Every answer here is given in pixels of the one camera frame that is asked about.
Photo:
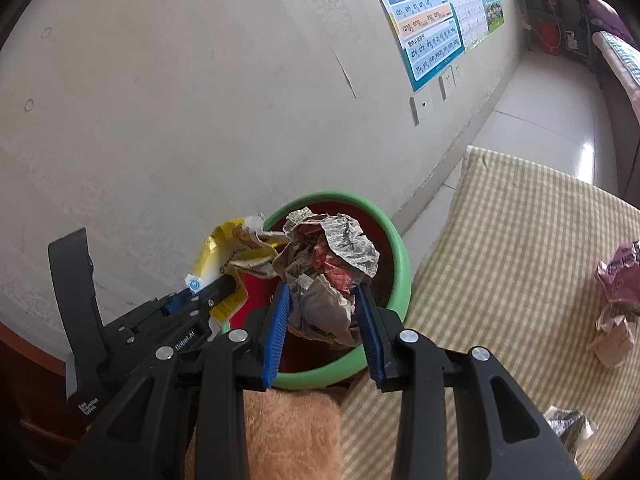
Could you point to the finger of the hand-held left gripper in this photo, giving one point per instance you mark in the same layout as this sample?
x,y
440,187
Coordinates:
x,y
220,290

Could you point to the red bucket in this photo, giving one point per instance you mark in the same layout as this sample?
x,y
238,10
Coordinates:
x,y
546,37

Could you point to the crumpled pink white carton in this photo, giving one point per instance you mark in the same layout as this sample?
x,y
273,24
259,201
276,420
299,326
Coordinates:
x,y
612,340

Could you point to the dark shelf table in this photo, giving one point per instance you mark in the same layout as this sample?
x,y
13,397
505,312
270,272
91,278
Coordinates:
x,y
555,5

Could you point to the small white container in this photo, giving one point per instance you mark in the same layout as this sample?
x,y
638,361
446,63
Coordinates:
x,y
571,40

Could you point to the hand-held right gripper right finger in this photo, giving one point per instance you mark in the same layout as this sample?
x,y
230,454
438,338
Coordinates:
x,y
371,335

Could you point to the white wall socket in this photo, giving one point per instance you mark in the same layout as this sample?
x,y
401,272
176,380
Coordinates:
x,y
457,75
446,86
421,107

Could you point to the silver red wrapper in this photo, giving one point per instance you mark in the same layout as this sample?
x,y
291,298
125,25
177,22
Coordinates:
x,y
345,245

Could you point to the blue bordered wall poster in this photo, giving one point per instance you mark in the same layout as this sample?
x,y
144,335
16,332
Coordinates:
x,y
425,25

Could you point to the purple snack bag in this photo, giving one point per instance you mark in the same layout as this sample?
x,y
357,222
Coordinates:
x,y
620,270

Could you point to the crumpled white black wrapper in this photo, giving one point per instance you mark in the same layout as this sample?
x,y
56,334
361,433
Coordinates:
x,y
570,430

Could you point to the red plastic bin liner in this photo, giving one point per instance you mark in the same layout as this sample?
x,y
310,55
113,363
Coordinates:
x,y
260,295

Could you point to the yellow snack wrapper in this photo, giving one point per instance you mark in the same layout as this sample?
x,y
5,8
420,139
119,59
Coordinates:
x,y
225,245

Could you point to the green plastic trash bin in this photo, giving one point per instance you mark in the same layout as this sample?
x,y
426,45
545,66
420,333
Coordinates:
x,y
400,280

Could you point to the tan plush cloth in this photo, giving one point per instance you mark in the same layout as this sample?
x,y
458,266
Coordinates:
x,y
290,435

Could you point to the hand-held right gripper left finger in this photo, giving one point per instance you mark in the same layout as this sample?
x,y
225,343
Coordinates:
x,y
277,335

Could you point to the checkered beige tablecloth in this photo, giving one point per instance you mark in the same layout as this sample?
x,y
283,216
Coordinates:
x,y
500,260

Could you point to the blue patchwork blanket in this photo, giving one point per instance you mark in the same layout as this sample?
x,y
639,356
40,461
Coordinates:
x,y
625,57

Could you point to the white chart wall poster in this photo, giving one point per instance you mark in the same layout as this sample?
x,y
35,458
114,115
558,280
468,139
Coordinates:
x,y
465,0

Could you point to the brown wooden furniture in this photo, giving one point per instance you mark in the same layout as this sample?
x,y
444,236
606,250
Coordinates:
x,y
30,390

